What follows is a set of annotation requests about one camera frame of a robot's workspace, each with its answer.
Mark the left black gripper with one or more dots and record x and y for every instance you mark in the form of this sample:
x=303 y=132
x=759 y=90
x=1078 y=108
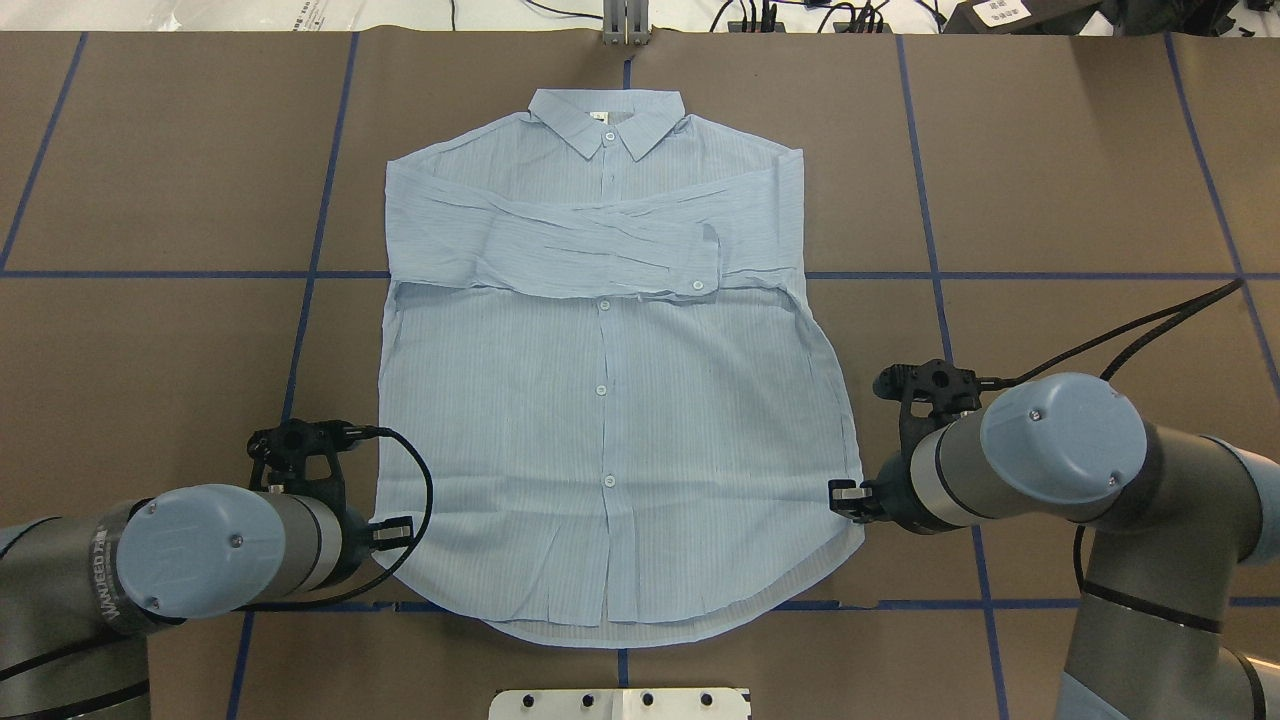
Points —
x=352 y=543

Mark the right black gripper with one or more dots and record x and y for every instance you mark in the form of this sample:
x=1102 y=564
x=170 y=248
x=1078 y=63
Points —
x=893 y=497

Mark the light blue button shirt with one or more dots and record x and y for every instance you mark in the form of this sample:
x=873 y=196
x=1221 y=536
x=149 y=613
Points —
x=597 y=334

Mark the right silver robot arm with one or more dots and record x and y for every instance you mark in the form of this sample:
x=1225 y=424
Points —
x=1173 y=515

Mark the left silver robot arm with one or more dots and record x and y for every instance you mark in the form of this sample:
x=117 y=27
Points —
x=82 y=596

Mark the white central mounting column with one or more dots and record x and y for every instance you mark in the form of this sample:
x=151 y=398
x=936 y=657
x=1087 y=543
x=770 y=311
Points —
x=623 y=703

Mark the black orange adapter box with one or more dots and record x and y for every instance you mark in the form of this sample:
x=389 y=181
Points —
x=756 y=18

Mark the small black box with label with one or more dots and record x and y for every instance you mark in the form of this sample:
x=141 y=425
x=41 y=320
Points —
x=1002 y=17

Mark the clear plastic bag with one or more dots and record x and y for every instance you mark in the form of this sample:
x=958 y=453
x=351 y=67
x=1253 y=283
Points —
x=256 y=16

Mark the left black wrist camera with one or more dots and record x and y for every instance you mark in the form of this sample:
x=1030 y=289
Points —
x=302 y=456

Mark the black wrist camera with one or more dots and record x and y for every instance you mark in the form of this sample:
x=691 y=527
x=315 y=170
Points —
x=930 y=395
x=302 y=456

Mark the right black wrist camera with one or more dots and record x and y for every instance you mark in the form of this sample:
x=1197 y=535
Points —
x=930 y=395

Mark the aluminium frame post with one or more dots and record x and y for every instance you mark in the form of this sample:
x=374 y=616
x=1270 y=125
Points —
x=626 y=23

